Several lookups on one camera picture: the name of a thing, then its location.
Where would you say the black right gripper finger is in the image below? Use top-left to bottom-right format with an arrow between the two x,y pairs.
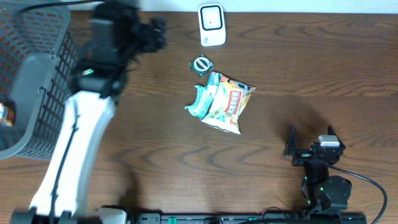
326,125 -> 346,150
283,126 -> 297,156

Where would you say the teal wipes packet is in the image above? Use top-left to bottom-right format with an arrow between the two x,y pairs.
184,72 -> 221,119

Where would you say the yellow snack bag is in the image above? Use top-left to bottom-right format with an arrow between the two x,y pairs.
201,72 -> 256,134

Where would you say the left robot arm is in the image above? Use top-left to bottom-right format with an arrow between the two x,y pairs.
11,1 -> 166,223

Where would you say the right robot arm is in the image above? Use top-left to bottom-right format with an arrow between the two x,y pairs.
283,126 -> 352,219

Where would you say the orange tissue packet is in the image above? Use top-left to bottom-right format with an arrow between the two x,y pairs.
0,103 -> 15,127

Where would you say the dark grey plastic basket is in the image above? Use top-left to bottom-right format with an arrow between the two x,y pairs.
1,1 -> 78,160

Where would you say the white barcode scanner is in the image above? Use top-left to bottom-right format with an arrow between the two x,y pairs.
197,3 -> 226,47

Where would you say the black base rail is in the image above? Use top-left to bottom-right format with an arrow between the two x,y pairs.
99,207 -> 368,224

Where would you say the dark green round-logo packet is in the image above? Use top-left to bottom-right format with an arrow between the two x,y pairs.
189,54 -> 215,78

